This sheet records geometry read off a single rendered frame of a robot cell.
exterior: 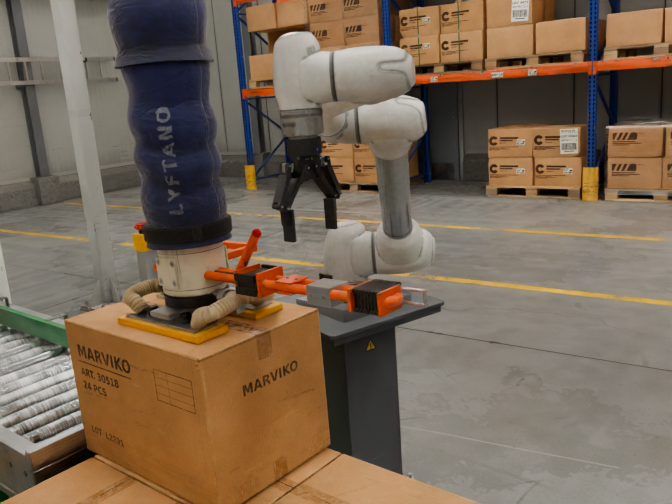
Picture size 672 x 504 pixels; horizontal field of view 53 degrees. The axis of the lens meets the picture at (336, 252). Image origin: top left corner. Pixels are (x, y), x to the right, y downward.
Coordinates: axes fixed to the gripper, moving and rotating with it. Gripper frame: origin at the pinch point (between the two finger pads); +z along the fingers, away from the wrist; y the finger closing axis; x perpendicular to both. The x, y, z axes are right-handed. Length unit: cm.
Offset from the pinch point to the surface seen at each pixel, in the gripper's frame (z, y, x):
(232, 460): 54, 16, -17
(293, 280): 11.5, 2.5, -4.5
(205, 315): 19.8, 12.8, -24.5
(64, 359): 67, -13, -153
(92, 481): 67, 30, -59
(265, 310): 24.6, -6.6, -24.9
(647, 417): 122, -185, 20
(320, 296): 13.2, 4.6, 5.3
